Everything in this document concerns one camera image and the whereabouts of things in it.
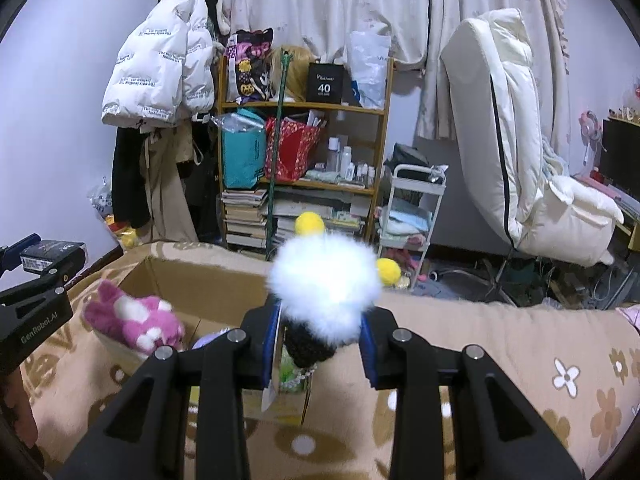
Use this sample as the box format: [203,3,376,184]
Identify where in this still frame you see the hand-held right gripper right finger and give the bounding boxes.
[359,305,583,480]

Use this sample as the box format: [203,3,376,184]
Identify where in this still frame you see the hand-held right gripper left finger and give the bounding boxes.
[55,302,282,480]

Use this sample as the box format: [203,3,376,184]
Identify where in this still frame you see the brown cardboard box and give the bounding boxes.
[97,256,313,426]

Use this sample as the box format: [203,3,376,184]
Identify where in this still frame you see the white fluffy toy with pompoms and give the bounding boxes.
[260,211,402,408]

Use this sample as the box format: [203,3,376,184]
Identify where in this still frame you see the pink plush toy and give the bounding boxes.
[82,280,186,361]

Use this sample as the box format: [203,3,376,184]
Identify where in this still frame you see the person's left hand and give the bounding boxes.
[0,366,38,453]

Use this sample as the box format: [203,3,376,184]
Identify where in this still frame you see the green packet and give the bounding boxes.
[277,342,316,393]

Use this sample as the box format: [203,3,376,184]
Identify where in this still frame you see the pink toys in cart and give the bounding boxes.
[395,247,431,281]

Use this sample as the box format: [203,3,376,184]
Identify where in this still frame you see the stack of books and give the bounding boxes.
[221,188,269,250]

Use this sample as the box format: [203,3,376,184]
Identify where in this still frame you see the folded cloths in cart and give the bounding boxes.
[377,207,433,251]

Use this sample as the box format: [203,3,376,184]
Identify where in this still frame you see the pile of books and papers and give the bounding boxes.
[272,190,373,248]

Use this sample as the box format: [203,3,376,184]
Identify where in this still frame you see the plastic bag on floor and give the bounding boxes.
[87,177,126,233]

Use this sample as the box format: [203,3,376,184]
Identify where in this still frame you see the black hanging coat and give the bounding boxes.
[177,120,223,246]

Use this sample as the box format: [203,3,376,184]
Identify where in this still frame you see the white trolley cart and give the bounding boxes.
[375,164,447,281]

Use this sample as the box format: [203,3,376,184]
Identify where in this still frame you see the black hanging garment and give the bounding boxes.
[111,127,151,228]

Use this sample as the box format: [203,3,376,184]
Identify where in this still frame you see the green pole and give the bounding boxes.
[264,50,293,261]

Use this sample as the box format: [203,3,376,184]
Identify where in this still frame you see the beige hanging garment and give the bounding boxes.
[140,120,201,243]

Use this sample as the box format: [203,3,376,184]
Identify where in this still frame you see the teal shopping bag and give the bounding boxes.
[221,110,267,190]

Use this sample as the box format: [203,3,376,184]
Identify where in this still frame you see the red gift bag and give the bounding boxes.
[264,116,321,183]

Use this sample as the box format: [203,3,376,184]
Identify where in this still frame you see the group of white cosmetic bottles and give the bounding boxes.
[327,135,378,184]

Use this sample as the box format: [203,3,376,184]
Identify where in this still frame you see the dark bag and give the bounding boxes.
[385,142,436,171]

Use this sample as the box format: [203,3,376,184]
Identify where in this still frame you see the clear plastic bag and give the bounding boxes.
[210,110,266,133]

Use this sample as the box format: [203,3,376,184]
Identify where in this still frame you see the wooden shelf rack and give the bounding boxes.
[216,55,393,251]

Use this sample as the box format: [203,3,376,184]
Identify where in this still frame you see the white recliner chair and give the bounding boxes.
[440,8,626,267]

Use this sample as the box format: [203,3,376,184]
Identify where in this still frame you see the black box with white print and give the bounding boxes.
[305,62,346,106]

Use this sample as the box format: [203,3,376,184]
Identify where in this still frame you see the blonde wig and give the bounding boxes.
[270,45,316,103]

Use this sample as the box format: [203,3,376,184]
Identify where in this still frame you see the cartoon patterned bag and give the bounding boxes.
[225,29,275,103]

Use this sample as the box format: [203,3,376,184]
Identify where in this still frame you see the white plastic bag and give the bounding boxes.
[346,30,392,110]

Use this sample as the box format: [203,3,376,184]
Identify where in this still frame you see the white puffer jacket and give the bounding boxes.
[101,0,226,128]

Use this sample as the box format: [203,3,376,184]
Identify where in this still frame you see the pink desk fan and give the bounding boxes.
[579,110,608,166]

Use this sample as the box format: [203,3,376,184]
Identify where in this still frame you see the black monitor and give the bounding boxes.
[598,117,640,201]

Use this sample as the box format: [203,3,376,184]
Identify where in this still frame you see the white curtain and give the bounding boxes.
[220,0,571,141]

